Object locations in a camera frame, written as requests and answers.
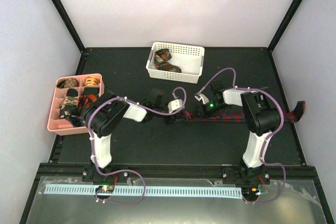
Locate orange patterned rolled tie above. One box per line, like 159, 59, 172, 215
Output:
84, 76, 100, 87

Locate black rolled tie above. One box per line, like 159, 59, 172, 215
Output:
66, 88, 78, 97

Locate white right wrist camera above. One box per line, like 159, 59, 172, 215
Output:
194, 93, 209, 104

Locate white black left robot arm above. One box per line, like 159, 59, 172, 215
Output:
80, 87, 187, 182

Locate brown patterned tie in basket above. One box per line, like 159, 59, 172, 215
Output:
154, 48, 182, 73

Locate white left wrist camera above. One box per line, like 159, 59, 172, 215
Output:
167, 99, 184, 114

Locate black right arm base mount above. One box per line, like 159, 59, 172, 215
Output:
221, 165, 270, 186

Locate white perforated plastic basket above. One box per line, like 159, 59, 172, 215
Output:
146, 41, 205, 84

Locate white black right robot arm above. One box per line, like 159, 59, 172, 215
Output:
195, 86, 284, 184

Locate orange navy striped tie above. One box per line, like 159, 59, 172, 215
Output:
78, 94, 99, 107

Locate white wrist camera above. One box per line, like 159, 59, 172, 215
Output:
194, 93, 209, 104
167, 99, 184, 114

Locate light blue slotted cable duct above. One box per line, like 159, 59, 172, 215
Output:
44, 184, 243, 199

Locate camouflage rolled tie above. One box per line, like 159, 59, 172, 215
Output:
60, 97, 78, 111

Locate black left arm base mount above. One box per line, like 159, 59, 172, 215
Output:
81, 163, 129, 185

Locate pink divided organizer tray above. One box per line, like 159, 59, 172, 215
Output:
47, 73, 104, 136

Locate brown monogram rolled tie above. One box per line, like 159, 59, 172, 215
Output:
56, 78, 79, 89

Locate red navy striped tie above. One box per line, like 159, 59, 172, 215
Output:
179, 101, 306, 123

